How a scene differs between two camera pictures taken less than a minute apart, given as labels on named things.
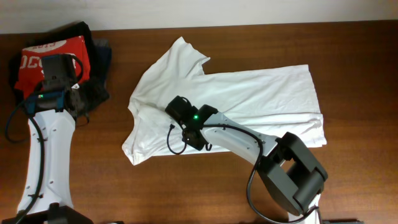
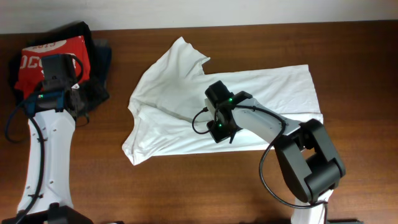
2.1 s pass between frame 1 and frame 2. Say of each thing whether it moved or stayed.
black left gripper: stayed
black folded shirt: stayed
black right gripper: moved
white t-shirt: stayed
